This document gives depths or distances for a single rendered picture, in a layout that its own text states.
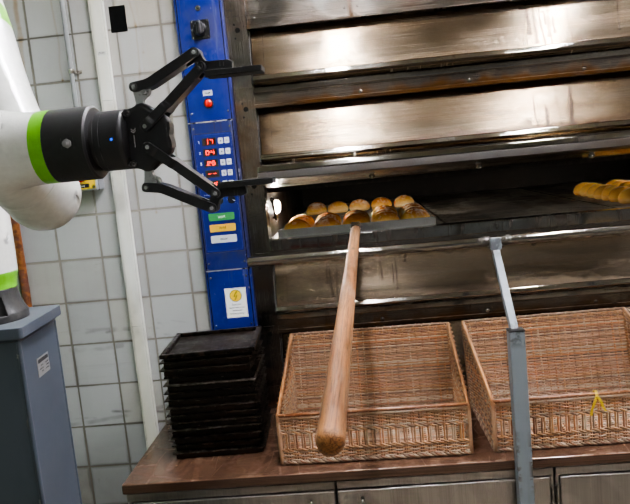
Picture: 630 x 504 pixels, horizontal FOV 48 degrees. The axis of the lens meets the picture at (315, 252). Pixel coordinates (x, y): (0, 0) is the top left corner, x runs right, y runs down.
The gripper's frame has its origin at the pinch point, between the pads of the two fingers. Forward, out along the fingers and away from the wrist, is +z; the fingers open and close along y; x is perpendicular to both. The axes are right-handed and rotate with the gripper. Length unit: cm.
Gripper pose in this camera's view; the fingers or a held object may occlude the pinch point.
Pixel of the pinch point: (259, 125)
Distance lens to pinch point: 89.9
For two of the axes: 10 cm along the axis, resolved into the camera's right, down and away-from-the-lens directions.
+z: 9.9, -0.8, -0.9
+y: 1.0, 9.9, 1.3
